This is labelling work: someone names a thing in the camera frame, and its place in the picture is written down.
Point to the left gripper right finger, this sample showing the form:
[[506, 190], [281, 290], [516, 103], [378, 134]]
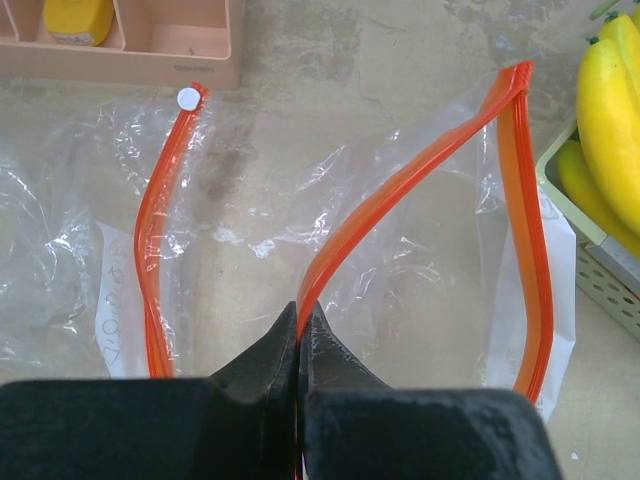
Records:
[[354, 426]]

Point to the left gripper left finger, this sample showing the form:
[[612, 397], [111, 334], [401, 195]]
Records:
[[238, 423]]

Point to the clear orange-zip bag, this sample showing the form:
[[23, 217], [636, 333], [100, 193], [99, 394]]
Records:
[[433, 251], [99, 235]]

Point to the yellow banana bunch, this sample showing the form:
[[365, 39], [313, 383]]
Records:
[[599, 171]]

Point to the green plastic basket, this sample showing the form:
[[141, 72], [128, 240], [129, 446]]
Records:
[[606, 271]]

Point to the pink desk file organizer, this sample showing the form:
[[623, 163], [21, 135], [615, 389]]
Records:
[[159, 43]]

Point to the yellow small box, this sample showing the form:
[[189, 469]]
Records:
[[78, 22]]

